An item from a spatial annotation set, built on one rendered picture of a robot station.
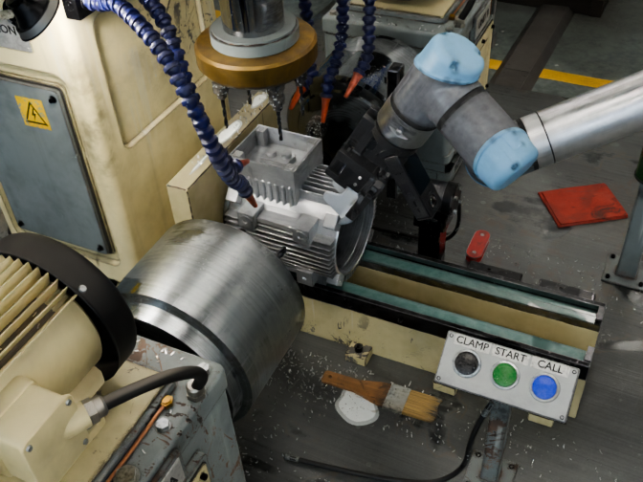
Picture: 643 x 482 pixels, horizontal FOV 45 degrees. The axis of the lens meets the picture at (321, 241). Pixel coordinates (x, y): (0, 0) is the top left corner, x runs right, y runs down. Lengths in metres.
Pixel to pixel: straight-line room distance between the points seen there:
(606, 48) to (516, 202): 2.48
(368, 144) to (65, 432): 0.57
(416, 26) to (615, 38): 2.72
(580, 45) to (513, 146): 3.20
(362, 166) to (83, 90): 0.41
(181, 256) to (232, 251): 0.07
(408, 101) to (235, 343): 0.38
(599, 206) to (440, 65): 0.84
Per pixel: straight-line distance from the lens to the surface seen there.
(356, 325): 1.34
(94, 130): 1.20
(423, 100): 0.97
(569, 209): 1.70
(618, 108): 1.08
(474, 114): 0.95
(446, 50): 0.95
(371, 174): 1.07
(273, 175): 1.22
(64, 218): 1.38
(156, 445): 0.86
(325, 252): 1.21
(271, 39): 1.11
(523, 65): 3.83
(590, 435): 1.32
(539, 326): 1.34
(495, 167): 0.94
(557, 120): 1.07
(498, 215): 1.67
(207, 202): 1.25
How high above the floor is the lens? 1.85
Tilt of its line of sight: 41 degrees down
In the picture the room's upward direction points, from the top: 4 degrees counter-clockwise
